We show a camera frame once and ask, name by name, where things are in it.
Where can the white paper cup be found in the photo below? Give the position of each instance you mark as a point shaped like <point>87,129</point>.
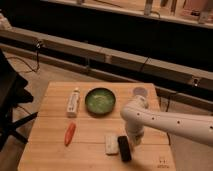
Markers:
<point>140,91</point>

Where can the green bowl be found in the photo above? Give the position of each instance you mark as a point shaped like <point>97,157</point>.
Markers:
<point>100,101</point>

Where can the white tube bottle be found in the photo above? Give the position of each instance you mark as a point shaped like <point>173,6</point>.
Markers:
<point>73,103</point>

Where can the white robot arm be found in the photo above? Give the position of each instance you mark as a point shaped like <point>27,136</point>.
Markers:
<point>137,116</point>

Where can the white cylindrical pusher tool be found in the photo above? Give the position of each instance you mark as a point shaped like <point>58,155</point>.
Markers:
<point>135,139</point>

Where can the black eraser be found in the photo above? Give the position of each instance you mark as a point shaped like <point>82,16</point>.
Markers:
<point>124,148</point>

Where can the orange carrot toy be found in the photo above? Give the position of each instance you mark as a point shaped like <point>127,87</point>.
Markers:
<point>69,134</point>

